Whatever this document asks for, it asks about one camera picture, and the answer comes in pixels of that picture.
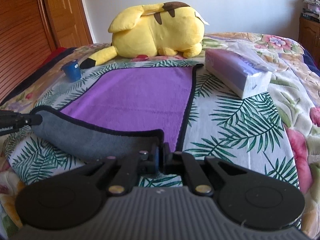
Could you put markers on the floral bed quilt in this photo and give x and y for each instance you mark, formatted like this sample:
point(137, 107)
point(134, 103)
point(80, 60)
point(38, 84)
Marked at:
point(287, 79)

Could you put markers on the stack of folded linens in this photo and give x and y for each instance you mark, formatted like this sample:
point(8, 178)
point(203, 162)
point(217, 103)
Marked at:
point(312, 8)

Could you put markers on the wooden cabinet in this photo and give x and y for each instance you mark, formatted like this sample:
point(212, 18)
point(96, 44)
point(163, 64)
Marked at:
point(309, 37)

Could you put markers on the wooden slatted wardrobe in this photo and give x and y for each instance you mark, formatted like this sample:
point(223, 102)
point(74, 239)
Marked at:
point(26, 41)

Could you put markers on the purple and grey towel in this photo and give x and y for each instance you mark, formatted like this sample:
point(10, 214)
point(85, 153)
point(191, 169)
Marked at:
point(123, 112)

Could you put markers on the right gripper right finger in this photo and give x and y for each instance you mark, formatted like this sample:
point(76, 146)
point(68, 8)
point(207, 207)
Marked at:
point(188, 168)

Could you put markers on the yellow Pikachu plush toy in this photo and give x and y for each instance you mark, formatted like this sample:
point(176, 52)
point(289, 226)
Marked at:
point(164, 29)

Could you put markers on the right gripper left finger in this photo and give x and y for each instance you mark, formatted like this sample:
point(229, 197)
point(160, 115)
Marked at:
point(132, 167)

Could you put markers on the blue cup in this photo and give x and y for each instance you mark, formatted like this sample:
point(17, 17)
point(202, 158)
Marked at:
point(72, 71)

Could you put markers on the dark blue blanket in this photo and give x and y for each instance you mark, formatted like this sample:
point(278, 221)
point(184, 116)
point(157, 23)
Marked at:
point(34, 77)

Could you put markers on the red cloth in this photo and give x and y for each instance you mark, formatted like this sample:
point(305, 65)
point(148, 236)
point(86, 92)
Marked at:
point(56, 55)

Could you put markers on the palm leaf print cloth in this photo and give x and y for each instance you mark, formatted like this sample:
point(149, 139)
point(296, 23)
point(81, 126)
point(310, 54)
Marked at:
point(35, 159)

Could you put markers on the wooden door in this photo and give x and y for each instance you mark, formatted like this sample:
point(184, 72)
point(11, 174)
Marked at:
point(68, 23)

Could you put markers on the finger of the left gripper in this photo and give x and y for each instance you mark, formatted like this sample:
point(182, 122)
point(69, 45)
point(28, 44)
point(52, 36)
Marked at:
point(11, 122)

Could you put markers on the tissue pack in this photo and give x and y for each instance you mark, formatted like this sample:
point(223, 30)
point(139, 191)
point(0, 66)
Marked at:
point(240, 68)

